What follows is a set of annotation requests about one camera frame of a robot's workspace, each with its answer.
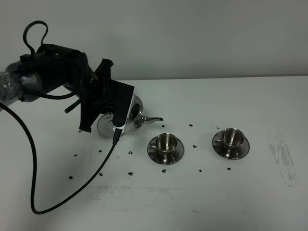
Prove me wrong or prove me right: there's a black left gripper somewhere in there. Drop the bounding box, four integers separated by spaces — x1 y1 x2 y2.
36 44 114 132

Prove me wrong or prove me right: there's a stainless steel teapot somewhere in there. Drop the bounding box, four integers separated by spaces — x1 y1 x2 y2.
108 95 164 131

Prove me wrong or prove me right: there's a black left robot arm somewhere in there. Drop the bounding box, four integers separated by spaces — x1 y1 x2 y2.
6 44 113 132

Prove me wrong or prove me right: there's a steel teapot saucer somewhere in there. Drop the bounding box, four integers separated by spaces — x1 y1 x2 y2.
97 114 114 138

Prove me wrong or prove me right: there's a left stainless steel teacup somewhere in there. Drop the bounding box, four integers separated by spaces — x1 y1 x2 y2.
147 133 180 155

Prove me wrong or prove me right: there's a stainless steel teacup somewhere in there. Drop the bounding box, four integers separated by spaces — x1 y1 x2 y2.
147 133 180 155
213 128 245 150

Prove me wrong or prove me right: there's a right stainless steel teacup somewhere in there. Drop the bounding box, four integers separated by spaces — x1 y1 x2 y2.
213 128 245 150

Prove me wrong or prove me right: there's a left steel cup saucer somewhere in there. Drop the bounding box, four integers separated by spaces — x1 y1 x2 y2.
148 139 184 165

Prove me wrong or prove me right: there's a steel cup saucer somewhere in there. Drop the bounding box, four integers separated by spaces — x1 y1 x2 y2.
148 139 184 165
212 133 250 160

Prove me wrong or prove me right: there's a right steel cup saucer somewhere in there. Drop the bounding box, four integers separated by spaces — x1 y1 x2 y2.
212 133 250 160

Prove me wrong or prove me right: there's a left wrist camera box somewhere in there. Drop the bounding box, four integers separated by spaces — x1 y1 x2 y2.
104 79 134 130

